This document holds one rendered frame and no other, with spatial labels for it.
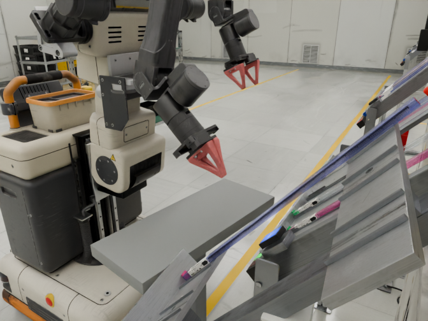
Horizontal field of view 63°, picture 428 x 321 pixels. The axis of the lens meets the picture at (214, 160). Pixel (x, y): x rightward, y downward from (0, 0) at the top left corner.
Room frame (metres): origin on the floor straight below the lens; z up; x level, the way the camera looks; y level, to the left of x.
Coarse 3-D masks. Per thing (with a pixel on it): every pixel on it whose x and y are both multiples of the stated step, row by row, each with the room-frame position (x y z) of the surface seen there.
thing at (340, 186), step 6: (426, 132) 0.67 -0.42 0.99; (420, 138) 0.66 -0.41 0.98; (426, 138) 0.66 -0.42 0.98; (408, 144) 0.67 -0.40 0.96; (414, 144) 0.66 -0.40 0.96; (408, 150) 0.67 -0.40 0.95; (336, 186) 0.74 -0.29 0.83; (342, 186) 0.73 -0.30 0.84; (330, 192) 0.74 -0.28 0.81; (318, 198) 0.75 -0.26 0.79; (324, 198) 0.75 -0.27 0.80
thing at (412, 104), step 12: (408, 108) 0.41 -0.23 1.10; (384, 120) 0.43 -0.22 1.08; (396, 120) 0.42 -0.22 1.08; (372, 132) 0.43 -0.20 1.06; (360, 144) 0.43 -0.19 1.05; (336, 156) 0.45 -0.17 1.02; (348, 156) 0.44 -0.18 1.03; (324, 168) 0.45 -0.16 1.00; (312, 180) 0.46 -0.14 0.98; (300, 192) 0.46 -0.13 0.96; (276, 204) 0.48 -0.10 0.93; (264, 216) 0.48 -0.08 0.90; (252, 228) 0.49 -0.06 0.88; (228, 240) 0.51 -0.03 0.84; (216, 252) 0.52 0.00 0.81
